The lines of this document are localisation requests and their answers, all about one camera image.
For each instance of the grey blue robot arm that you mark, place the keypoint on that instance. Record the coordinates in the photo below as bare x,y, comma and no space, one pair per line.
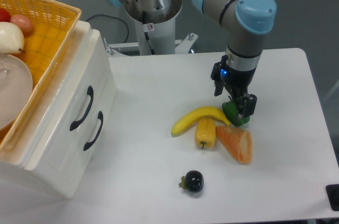
248,23

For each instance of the white pear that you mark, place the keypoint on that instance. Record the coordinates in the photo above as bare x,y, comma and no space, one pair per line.
12,38

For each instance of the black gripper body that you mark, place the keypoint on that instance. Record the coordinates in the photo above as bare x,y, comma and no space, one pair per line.
236,82

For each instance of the white plate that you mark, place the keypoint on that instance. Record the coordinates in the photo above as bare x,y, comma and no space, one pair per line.
16,88

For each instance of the yellow bell pepper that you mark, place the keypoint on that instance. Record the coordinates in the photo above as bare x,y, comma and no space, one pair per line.
205,133

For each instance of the white metal base frame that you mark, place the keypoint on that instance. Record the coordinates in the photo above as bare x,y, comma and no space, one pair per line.
158,46

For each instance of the dark purple mangosteen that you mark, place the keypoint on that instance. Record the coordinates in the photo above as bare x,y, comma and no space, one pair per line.
192,181

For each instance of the green bell pepper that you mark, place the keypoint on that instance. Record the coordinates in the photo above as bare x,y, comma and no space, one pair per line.
231,112

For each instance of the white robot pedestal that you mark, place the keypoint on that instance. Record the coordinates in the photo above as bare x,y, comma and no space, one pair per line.
156,17

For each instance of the red tomato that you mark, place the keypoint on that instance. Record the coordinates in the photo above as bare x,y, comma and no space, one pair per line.
4,15

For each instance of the white drawer cabinet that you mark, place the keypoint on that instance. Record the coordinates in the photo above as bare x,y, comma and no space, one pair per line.
17,153

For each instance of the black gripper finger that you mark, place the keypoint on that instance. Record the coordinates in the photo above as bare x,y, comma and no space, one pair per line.
217,70
245,107

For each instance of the yellow banana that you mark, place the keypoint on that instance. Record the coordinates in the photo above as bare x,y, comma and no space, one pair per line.
189,119

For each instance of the black corner object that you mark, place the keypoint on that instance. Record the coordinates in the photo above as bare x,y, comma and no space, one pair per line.
332,191

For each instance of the orange woven basket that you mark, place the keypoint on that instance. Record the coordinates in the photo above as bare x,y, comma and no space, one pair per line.
53,23

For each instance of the white drawer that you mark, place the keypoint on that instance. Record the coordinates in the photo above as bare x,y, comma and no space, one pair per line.
73,141
92,63

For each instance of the orange bread slice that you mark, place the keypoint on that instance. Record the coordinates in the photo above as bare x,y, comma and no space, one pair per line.
237,141

